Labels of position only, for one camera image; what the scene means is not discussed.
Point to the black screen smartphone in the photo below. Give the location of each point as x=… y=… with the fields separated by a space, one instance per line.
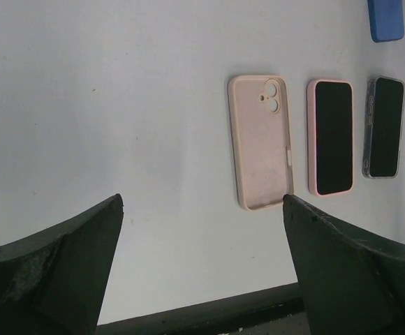
x=387 y=125
x=334 y=137

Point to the beige phone case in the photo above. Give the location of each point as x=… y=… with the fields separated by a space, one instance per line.
x=259 y=119

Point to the pink phone case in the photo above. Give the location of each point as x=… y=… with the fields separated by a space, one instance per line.
x=311 y=136

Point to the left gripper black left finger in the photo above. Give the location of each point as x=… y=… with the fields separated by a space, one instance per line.
x=54 y=281

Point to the blue phone case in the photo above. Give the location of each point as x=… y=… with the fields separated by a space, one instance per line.
x=386 y=19

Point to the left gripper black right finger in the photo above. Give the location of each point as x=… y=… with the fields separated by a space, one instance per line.
x=352 y=281

